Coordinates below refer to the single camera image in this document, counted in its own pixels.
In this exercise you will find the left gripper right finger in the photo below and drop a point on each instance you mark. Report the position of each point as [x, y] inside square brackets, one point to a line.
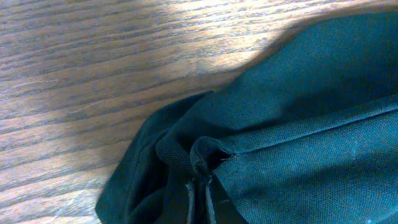
[210, 211]

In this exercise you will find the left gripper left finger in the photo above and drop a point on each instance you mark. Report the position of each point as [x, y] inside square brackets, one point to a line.
[191, 202]

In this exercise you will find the black t-shirt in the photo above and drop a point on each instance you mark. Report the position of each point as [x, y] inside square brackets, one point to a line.
[309, 135]

